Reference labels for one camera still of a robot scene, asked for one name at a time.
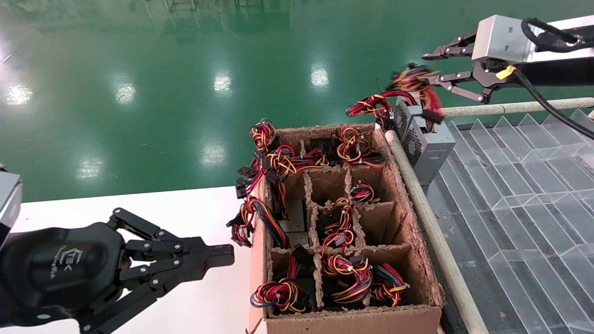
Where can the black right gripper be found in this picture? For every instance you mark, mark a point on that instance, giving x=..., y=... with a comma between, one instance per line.
x=482, y=67

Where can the cardboard box with dividers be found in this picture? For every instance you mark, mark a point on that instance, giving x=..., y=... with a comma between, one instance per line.
x=301, y=134

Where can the white rail pipe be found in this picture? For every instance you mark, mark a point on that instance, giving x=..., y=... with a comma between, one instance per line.
x=436, y=232
x=492, y=110

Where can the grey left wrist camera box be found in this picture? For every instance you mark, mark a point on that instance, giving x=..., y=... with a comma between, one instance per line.
x=9, y=204

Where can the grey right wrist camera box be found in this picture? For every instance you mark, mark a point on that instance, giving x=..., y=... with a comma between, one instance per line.
x=501, y=39

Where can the transparent acrylic divider rack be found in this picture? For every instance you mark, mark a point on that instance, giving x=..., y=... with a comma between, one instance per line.
x=510, y=208

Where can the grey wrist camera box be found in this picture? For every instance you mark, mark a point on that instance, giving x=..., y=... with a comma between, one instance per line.
x=501, y=39
x=9, y=204

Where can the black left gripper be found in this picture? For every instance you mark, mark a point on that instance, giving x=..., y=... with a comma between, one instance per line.
x=55, y=269

